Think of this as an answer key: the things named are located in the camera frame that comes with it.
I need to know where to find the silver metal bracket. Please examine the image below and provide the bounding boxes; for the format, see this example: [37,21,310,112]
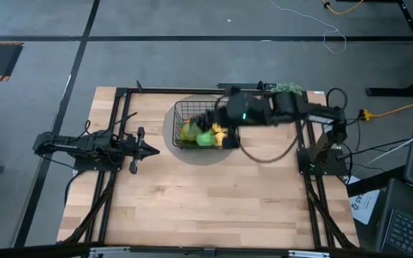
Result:
[87,246,132,258]
[287,249,331,258]

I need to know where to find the white printed paper sheet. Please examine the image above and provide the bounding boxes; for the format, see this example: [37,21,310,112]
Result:
[347,175,381,226]

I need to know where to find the pale green artificial plant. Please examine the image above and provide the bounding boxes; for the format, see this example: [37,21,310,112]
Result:
[270,82,303,97]

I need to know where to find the yellow hanging power cord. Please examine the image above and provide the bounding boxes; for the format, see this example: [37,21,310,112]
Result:
[359,102,413,122]

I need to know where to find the white floor cable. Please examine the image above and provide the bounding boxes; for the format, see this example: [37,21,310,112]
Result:
[269,0,348,55]

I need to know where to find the grey round mat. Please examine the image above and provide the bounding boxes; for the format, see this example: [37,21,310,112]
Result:
[162,93,242,167]

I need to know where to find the black desk leg frame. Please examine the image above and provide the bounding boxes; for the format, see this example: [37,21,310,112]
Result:
[335,0,413,97]

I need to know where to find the grey cable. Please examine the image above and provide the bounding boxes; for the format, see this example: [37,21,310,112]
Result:
[364,133,413,166]

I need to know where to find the yellow floor cable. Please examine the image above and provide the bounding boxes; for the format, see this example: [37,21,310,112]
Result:
[321,0,366,16]

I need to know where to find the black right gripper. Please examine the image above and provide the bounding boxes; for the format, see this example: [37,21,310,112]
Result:
[215,85,272,150]

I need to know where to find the black laptop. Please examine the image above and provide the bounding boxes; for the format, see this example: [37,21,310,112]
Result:
[374,178,413,258]

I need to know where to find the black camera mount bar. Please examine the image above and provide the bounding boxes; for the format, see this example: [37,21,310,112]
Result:
[216,81,277,95]

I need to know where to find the black wire basket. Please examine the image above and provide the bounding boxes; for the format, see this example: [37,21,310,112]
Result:
[172,100,239,151]

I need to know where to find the green pear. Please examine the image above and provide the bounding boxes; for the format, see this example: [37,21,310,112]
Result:
[179,120,202,143]

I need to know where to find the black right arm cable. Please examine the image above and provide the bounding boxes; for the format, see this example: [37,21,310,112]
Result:
[235,123,303,164]

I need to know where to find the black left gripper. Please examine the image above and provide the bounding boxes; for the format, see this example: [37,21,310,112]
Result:
[122,127,161,175]

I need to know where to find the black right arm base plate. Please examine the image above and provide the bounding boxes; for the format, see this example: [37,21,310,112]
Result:
[297,148,347,176]

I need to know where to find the yellow pear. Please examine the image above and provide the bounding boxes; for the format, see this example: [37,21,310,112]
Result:
[214,131,229,148]

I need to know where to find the black aluminium table frame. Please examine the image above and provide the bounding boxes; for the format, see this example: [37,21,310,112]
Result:
[57,80,360,252]

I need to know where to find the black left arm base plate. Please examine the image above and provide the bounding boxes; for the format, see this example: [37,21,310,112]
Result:
[73,157,123,172]

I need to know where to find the green apple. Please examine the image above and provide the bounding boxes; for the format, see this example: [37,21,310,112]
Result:
[196,129,217,147]

